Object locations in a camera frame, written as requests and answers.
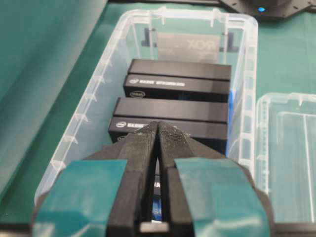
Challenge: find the clear plastic box lid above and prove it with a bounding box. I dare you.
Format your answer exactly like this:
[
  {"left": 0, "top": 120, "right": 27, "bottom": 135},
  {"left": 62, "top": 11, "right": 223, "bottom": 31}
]
[{"left": 254, "top": 93, "right": 316, "bottom": 223}]

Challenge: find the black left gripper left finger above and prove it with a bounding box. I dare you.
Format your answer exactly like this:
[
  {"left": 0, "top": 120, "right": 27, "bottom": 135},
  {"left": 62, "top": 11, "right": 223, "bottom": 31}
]
[{"left": 32, "top": 122, "right": 158, "bottom": 237}]

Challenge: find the bottom black RealSense box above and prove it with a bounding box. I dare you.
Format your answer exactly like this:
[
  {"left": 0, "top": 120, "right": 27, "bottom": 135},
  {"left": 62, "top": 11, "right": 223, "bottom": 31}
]
[{"left": 154, "top": 159, "right": 161, "bottom": 197}]

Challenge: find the black right robot arm base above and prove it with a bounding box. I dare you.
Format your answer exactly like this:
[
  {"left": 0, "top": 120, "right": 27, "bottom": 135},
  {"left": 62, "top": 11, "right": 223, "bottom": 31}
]
[{"left": 219, "top": 0, "right": 316, "bottom": 20}]

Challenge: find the top black RealSense box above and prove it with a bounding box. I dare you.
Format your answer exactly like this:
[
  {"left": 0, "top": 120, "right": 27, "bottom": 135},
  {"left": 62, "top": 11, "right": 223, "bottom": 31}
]
[{"left": 123, "top": 59, "right": 232, "bottom": 103}]

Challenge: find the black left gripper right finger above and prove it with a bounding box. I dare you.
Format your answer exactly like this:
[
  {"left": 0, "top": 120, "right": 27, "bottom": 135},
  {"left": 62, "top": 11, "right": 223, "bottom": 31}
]
[{"left": 158, "top": 121, "right": 275, "bottom": 237}]

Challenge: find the middle black RealSense box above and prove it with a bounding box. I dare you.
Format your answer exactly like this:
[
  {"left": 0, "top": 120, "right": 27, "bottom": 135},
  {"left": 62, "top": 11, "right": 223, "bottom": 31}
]
[{"left": 108, "top": 97, "right": 229, "bottom": 154}]

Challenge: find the clear plastic storage box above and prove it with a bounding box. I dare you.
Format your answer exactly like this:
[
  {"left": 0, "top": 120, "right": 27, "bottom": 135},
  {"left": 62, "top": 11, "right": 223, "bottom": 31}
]
[{"left": 35, "top": 8, "right": 258, "bottom": 200}]

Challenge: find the black realsense box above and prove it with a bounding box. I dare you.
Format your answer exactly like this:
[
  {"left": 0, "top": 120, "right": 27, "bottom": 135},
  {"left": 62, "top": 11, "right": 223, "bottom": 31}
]
[
  {"left": 108, "top": 97, "right": 229, "bottom": 154},
  {"left": 154, "top": 159, "right": 161, "bottom": 197},
  {"left": 123, "top": 59, "right": 232, "bottom": 103}
]

